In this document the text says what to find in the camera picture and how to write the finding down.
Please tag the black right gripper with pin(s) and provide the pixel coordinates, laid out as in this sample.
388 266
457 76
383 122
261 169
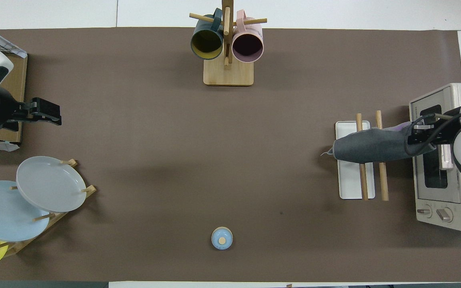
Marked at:
444 134

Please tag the purple and grey towel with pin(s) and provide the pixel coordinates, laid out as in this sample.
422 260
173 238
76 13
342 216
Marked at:
370 146

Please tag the white towel rack wooden bars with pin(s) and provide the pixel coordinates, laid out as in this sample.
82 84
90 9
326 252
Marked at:
350 184

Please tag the wooden dish rack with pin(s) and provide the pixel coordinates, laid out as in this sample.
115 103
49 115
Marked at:
54 219

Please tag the wooden shelf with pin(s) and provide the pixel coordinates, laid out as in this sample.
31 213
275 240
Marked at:
16 80

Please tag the cream toaster oven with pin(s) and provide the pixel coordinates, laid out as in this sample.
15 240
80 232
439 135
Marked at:
434 192

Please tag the grey plate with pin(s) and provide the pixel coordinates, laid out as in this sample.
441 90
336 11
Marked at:
50 184

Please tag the light blue plate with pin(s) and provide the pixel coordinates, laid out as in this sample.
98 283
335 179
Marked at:
2 212

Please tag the dark teal mug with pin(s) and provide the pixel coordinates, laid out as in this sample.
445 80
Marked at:
206 44

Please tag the wooden mug tree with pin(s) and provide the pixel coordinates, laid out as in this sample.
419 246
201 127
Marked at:
228 74

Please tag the brown table mat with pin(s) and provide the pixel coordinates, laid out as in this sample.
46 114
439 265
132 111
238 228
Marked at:
230 160

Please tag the pink mug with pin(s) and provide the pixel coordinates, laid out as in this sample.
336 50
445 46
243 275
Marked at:
248 47

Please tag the blue bell wooden knob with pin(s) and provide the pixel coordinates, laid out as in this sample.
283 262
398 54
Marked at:
221 238

